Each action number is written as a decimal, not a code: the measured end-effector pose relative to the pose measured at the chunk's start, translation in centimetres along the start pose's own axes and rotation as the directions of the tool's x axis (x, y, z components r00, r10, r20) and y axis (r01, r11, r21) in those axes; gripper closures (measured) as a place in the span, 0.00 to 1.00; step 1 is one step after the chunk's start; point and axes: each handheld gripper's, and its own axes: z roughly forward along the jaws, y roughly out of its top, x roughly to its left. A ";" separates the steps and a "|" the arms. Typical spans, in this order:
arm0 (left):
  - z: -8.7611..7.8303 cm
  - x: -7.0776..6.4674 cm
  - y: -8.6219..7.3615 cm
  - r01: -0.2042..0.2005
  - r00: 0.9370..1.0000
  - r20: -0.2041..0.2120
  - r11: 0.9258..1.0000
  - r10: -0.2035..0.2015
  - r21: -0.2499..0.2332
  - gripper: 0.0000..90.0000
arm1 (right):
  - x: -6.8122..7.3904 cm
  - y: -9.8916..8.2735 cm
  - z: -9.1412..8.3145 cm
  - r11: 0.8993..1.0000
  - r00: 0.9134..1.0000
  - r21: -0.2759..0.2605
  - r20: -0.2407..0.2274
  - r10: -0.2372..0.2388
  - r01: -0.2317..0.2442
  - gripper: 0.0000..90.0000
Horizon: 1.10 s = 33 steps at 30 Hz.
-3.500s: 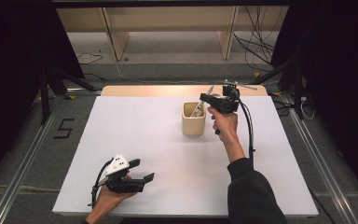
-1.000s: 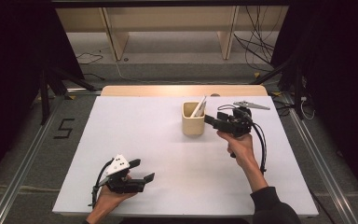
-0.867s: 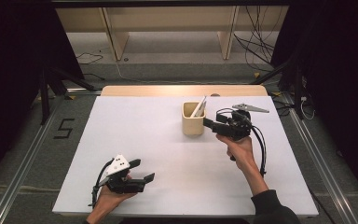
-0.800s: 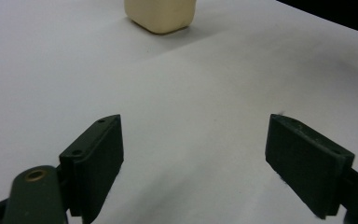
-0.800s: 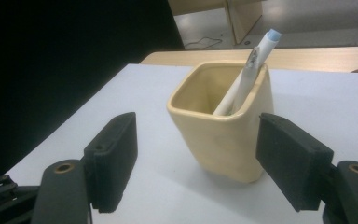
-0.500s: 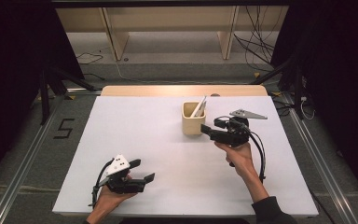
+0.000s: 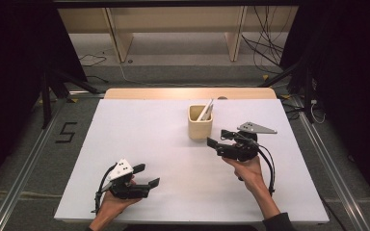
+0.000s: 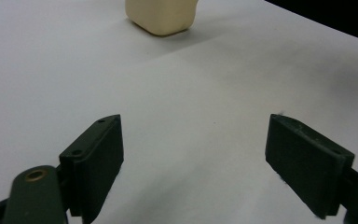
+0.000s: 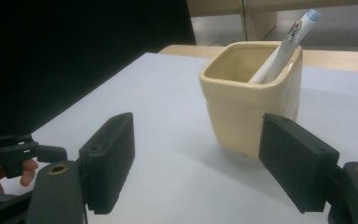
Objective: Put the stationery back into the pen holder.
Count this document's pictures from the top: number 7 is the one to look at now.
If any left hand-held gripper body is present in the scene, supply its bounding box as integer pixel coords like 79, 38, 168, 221
100, 158, 151, 200

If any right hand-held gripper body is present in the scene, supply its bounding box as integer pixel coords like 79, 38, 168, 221
216, 121, 278, 162

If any cream pen holder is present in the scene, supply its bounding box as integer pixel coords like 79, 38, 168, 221
187, 104, 214, 141

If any white pen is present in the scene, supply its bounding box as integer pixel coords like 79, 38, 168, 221
196, 98, 214, 122

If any person's left hand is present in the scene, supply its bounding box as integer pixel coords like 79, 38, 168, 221
98, 180, 143, 222

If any person's right hand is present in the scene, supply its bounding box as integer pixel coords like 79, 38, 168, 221
222, 156, 265, 194

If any light wooden table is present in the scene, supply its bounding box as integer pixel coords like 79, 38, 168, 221
104, 88, 278, 100

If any black metal stand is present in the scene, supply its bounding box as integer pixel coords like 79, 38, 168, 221
258, 57, 316, 124
40, 68, 100, 129

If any light wooden shelf unit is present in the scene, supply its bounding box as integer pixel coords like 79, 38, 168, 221
57, 6, 300, 64

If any dark curtain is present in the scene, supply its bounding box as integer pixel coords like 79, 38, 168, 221
0, 0, 88, 196
280, 0, 370, 213

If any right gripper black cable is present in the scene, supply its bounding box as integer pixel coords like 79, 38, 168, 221
257, 144, 277, 197

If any white plug with cable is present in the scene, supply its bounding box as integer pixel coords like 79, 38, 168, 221
310, 99, 326, 124

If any aluminium floor rail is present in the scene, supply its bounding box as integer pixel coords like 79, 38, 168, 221
0, 99, 68, 231
297, 109, 370, 231

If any bundle of black cables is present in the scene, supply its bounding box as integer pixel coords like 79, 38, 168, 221
240, 6, 287, 68

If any black floor cable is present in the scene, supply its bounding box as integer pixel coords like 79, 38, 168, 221
78, 54, 108, 67

